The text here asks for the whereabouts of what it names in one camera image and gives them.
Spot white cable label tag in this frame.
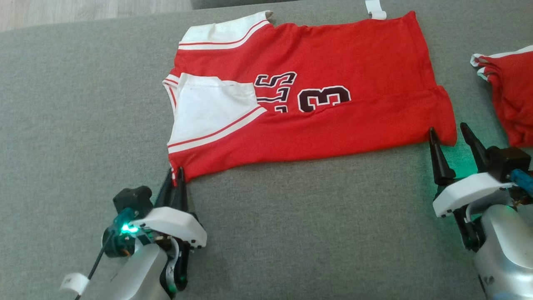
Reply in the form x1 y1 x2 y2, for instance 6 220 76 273
60 272 90 295

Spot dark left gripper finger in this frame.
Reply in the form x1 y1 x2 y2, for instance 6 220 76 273
154 167 176 209
174 166 189 211

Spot grey fabric sofa seat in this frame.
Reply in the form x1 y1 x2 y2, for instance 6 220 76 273
0 0 533 300

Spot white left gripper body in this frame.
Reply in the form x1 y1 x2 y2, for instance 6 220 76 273
133 206 208 295

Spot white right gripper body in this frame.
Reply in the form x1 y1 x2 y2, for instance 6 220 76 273
432 172 517 253

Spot red white basketball jersey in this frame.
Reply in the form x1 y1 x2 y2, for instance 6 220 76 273
162 0 458 186

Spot blue cable connector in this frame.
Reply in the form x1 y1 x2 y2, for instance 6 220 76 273
510 169 533 198

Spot thin black cable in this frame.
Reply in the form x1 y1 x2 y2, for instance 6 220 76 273
74 227 117 300

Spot red shorts with white trim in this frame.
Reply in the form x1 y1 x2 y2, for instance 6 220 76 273
471 45 533 148

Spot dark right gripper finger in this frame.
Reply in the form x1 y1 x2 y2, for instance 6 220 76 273
428 127 457 186
460 122 490 173

